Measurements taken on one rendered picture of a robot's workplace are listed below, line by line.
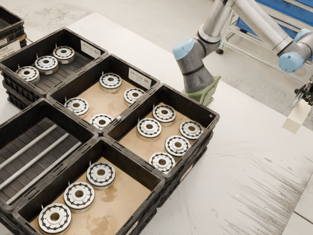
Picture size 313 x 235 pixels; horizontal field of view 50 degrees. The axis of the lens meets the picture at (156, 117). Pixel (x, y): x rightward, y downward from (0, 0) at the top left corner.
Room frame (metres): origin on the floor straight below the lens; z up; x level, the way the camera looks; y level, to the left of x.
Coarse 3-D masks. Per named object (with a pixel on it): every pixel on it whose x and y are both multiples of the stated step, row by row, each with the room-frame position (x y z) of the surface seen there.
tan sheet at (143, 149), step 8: (176, 112) 1.06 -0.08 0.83; (176, 120) 1.01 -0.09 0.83; (184, 120) 1.02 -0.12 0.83; (168, 128) 0.96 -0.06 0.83; (176, 128) 0.96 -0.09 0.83; (128, 136) 0.87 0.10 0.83; (136, 136) 0.88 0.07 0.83; (160, 136) 0.90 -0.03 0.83; (168, 136) 0.91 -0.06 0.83; (128, 144) 0.83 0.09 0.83; (136, 144) 0.84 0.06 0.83; (144, 144) 0.85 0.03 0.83; (152, 144) 0.86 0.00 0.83; (160, 144) 0.86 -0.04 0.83; (136, 152) 0.80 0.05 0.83; (144, 152) 0.81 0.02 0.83; (176, 160) 0.80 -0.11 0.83
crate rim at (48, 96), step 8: (104, 56) 1.23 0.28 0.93; (112, 56) 1.25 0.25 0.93; (96, 64) 1.17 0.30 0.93; (128, 64) 1.21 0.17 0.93; (80, 72) 1.10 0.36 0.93; (144, 72) 1.17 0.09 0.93; (72, 80) 1.04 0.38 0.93; (56, 88) 0.97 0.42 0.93; (152, 88) 1.08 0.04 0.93; (48, 96) 0.92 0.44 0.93; (144, 96) 1.02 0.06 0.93; (56, 104) 0.89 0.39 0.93; (72, 112) 0.86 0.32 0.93; (80, 120) 0.83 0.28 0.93; (112, 120) 0.86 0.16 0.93; (96, 128) 0.80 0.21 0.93; (104, 128) 0.81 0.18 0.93
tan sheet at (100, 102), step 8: (96, 88) 1.12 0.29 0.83; (128, 88) 1.16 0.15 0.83; (80, 96) 1.05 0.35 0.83; (88, 96) 1.06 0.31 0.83; (96, 96) 1.07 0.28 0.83; (104, 96) 1.08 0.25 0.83; (112, 96) 1.09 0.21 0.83; (120, 96) 1.10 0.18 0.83; (88, 104) 1.01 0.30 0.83; (96, 104) 1.02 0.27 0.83; (104, 104) 1.03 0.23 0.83; (112, 104) 1.04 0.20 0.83; (120, 104) 1.04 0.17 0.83; (96, 112) 0.97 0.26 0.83; (104, 112) 0.98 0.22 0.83; (112, 112) 0.99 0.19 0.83; (120, 112) 1.00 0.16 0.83; (88, 120) 0.92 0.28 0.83
